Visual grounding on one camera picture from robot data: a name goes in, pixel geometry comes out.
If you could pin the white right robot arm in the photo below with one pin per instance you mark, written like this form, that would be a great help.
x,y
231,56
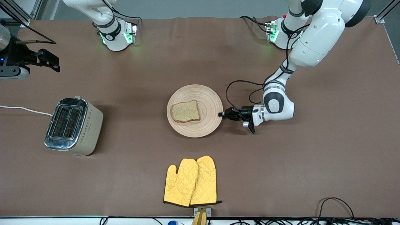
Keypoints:
x,y
115,37

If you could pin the metal table edge bracket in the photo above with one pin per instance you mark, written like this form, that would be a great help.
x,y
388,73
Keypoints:
x,y
208,212

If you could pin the small blue cap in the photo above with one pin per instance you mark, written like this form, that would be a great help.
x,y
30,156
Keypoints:
x,y
172,223

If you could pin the round wooden plate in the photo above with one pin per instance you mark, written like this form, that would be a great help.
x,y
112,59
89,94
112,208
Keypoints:
x,y
211,106

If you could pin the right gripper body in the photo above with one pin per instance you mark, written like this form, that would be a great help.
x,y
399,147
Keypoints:
x,y
19,57

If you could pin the toast slice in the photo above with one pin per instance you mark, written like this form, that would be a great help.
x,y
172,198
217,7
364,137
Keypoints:
x,y
185,111

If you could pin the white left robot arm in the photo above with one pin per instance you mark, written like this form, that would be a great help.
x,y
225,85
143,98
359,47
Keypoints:
x,y
318,40

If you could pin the chrome and beige toaster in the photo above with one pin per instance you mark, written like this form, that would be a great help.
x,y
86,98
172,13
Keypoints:
x,y
87,131

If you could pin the table cover cloth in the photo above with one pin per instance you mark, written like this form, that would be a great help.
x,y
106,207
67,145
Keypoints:
x,y
281,172

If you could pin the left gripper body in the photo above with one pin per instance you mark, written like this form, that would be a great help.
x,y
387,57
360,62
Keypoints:
x,y
245,112

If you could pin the aluminium frame profile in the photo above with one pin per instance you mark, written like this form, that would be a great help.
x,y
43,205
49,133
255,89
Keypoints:
x,y
379,19
22,18

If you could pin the yellow quilted oven mitt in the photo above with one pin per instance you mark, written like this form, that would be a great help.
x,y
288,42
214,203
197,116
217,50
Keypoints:
x,y
206,181
179,184

